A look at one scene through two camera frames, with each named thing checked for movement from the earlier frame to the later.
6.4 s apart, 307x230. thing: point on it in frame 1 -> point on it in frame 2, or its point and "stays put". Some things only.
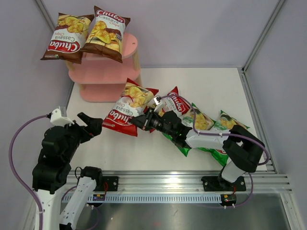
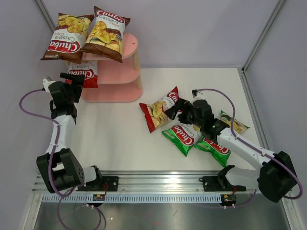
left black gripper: (94, 126) -> (78, 81)
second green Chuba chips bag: (224, 122) stays put
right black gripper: (144, 121) -> (181, 104)
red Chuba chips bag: (134, 100) -> (89, 68)
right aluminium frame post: (280, 3) stays put
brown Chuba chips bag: (106, 36) stays put
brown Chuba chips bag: (68, 38) stays put
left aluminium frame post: (46, 16) stays put
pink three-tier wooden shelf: (104, 79) stays put
